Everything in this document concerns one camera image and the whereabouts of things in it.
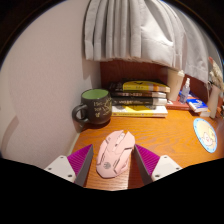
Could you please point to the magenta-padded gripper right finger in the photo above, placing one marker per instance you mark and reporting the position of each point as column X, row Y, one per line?
column 163, row 166

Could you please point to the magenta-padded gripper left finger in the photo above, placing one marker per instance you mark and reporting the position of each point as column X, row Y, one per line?
column 63, row 166

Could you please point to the pink computer mouse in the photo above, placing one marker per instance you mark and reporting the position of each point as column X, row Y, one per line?
column 115, row 153

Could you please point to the round cartoon-print mouse pad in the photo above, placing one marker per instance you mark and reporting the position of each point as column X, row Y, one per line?
column 205, row 135

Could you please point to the white and yellow book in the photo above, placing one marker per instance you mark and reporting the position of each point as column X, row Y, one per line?
column 140, row 111

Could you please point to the red book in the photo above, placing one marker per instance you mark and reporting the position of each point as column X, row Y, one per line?
column 176, row 105

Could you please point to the orange book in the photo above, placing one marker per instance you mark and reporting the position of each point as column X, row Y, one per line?
column 204, row 113

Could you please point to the dark mug with green inside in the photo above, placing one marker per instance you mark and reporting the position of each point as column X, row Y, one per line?
column 98, row 108

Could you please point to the thick dark book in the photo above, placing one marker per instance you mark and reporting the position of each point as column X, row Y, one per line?
column 140, row 101

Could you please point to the blue book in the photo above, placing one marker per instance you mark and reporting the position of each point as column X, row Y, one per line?
column 197, row 104

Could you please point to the thin dark book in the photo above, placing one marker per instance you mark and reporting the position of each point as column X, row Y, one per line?
column 140, row 94

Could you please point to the clear spray bottle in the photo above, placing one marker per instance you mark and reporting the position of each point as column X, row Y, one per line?
column 184, row 93

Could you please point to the white ceramic vase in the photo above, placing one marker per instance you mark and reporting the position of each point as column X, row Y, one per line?
column 213, row 101

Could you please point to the white pleated curtain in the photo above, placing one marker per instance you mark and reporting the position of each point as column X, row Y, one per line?
column 140, row 30

